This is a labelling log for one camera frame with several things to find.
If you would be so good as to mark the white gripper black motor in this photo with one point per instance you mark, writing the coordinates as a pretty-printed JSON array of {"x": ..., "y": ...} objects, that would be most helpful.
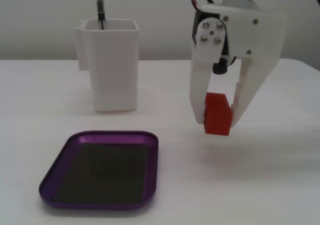
[{"x": 252, "y": 32}]

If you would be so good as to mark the red rectangular block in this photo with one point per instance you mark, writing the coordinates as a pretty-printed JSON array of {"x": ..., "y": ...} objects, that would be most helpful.
[{"x": 217, "y": 115}]

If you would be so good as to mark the white plastic pen holder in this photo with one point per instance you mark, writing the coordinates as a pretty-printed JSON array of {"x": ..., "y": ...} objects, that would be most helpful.
[{"x": 115, "y": 67}]

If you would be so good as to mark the black pen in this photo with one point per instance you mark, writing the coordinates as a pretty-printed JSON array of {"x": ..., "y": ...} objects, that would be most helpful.
[{"x": 100, "y": 7}]

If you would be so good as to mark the purple metal tray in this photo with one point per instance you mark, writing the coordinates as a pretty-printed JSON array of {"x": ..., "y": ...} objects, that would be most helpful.
[{"x": 62, "y": 185}]

